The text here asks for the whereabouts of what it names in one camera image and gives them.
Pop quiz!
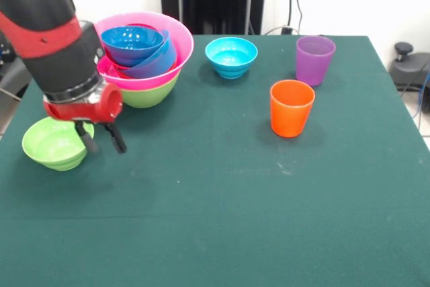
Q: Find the small red bowl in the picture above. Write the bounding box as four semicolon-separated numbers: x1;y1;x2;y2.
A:
102;24;159;71

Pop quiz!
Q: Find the black equipment with knob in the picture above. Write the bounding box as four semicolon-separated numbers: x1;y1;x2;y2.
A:
389;42;430;115

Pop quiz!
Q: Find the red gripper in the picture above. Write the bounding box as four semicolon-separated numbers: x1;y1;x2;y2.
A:
42;82;128;154

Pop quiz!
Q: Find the wide light blue bowl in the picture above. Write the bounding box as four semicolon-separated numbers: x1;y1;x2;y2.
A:
122;30;179;79

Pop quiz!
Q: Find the purple cup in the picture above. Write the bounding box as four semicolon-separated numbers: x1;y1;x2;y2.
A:
295;35;337;87

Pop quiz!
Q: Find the small light blue footed bowl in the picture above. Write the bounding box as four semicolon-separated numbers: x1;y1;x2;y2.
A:
205;36;259;80

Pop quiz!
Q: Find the large green bowl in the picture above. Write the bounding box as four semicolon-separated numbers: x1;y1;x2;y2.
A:
119;71;181;109

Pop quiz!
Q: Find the orange cup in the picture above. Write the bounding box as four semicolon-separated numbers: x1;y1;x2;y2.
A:
270;79;316;138

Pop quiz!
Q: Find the dark green tablecloth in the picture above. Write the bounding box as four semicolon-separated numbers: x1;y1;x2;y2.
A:
0;33;430;287

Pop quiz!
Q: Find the dark blue bowl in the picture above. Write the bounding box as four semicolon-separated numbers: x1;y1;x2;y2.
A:
101;26;166;68

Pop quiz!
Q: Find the large pink bowl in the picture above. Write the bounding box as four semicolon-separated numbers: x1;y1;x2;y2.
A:
93;12;195;92

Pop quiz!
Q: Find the small green bowl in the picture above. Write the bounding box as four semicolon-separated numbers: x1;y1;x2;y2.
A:
21;116;95;172

